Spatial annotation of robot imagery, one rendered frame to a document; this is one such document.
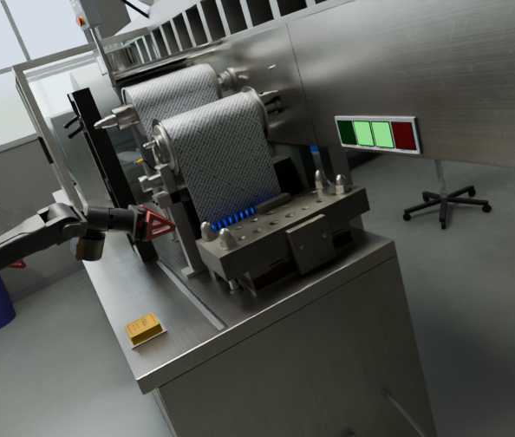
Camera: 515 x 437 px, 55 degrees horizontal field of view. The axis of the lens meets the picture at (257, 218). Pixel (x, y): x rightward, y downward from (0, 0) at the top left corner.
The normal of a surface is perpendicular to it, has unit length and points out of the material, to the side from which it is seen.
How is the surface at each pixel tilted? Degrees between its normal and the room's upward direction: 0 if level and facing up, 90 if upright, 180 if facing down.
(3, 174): 90
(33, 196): 90
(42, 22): 90
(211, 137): 90
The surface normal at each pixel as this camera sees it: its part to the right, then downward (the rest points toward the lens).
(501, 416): -0.29, -0.90
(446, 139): -0.85, 0.40
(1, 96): 0.53, 0.14
